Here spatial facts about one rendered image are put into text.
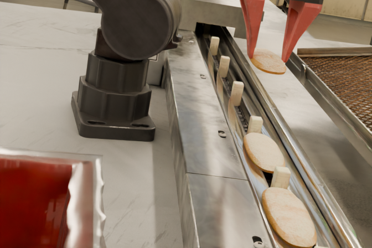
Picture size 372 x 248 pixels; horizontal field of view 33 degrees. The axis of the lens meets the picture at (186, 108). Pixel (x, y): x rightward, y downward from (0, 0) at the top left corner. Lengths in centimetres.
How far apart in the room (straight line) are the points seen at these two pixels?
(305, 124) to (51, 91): 35
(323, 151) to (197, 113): 18
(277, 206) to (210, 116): 21
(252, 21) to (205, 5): 48
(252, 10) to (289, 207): 24
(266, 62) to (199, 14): 49
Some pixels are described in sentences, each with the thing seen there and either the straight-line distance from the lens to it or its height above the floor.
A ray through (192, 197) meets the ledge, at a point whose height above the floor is 86.
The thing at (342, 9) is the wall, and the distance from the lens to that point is 819.
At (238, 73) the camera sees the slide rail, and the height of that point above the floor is 85.
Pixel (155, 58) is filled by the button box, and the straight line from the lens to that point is 93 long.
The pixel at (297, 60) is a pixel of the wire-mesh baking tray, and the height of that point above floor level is 89.
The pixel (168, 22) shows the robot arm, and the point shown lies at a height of 96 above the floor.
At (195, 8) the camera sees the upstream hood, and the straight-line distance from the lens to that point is 117.
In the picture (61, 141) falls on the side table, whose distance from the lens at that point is 70.
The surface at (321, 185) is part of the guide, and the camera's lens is 60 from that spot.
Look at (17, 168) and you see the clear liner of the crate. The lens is 40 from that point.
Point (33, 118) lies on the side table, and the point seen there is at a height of 82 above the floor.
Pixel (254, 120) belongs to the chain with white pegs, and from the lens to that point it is 71.
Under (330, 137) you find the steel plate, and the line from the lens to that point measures 87.
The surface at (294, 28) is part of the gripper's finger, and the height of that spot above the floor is 97.
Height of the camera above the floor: 108
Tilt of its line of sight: 18 degrees down
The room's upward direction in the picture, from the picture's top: 10 degrees clockwise
